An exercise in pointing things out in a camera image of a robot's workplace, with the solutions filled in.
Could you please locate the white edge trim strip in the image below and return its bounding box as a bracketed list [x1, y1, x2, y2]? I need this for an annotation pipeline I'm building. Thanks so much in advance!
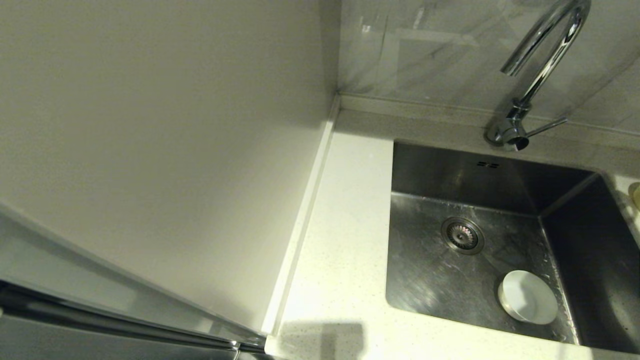
[261, 96, 342, 347]

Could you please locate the round metal drain strainer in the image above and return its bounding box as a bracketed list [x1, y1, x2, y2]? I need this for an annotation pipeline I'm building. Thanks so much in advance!
[441, 216, 486, 256]

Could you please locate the grey steel appliance door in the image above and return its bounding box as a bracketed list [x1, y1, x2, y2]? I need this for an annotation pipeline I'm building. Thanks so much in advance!
[0, 200, 288, 360]

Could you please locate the chrome faucet lever handle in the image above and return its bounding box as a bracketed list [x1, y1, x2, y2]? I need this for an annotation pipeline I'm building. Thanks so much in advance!
[525, 117, 569, 138]

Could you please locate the stainless steel sink basin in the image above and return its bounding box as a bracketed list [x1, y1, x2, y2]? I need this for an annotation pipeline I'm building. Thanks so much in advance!
[386, 140, 640, 355]

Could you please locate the white appliance side panel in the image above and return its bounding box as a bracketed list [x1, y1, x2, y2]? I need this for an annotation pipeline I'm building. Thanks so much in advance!
[0, 0, 342, 337]

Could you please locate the chrome gooseneck faucet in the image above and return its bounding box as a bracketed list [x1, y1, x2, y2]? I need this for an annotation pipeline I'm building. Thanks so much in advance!
[485, 0, 592, 152]

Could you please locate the metal door handle bar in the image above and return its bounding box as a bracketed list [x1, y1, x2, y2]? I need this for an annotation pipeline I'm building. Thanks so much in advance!
[0, 280, 268, 353]

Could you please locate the white ceramic bowl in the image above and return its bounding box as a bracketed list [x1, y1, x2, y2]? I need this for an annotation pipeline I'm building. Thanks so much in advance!
[497, 270, 559, 326]

